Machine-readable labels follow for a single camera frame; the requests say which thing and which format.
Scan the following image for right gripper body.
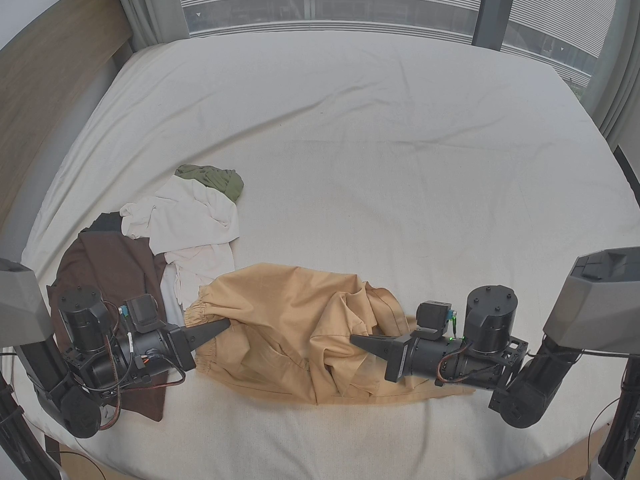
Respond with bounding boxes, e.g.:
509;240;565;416
384;333;468;384

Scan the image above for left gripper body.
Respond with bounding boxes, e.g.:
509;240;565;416
131;324;197;374

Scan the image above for tan shorts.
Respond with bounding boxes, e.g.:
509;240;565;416
184;263;476;406

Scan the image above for bed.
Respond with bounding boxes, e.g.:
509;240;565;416
0;0;640;480

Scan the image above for brown garment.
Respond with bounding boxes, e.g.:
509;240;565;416
46;231;171;422

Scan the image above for cream garment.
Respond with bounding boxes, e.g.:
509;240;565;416
120;175;244;319

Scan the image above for black garment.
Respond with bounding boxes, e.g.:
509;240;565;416
82;212;123;236

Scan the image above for green garment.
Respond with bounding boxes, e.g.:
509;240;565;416
175;164;245;203

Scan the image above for grey-green curtain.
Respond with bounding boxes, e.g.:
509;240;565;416
91;0;192;58
581;0;640;142

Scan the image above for window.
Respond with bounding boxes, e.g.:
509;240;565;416
170;0;623;94

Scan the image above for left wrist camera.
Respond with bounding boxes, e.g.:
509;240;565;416
124;294;168;334

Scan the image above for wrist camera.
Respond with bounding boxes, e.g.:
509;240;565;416
124;294;168;334
416;300;455;341

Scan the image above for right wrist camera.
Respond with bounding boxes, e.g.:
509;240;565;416
416;300;455;341

